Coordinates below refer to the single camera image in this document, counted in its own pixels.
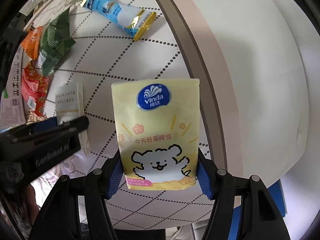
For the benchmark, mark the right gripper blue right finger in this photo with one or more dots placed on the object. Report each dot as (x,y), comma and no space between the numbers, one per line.
(205,174)

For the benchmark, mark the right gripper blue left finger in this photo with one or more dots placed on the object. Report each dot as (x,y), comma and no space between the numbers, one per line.
(113,172)

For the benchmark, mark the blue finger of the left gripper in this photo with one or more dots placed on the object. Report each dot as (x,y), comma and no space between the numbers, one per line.
(51,125)

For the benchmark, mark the white paper packet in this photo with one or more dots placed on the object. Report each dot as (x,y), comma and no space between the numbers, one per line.
(69,101)

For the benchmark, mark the red snack packet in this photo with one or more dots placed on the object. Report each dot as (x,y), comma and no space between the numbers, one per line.
(34,88)

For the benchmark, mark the yellow Vinda tissue pack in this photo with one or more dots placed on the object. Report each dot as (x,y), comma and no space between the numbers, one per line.
(158,128)

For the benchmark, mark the orange snack packet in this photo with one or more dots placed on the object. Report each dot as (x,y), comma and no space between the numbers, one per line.
(31,42)

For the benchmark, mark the green snack packet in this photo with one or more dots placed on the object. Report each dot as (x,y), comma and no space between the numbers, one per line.
(55,42)

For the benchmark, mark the blue Nestle milk powder pouch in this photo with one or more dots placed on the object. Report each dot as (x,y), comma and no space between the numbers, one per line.
(133,20)

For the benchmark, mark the open cardboard box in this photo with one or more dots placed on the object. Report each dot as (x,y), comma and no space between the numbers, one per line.
(12,111)

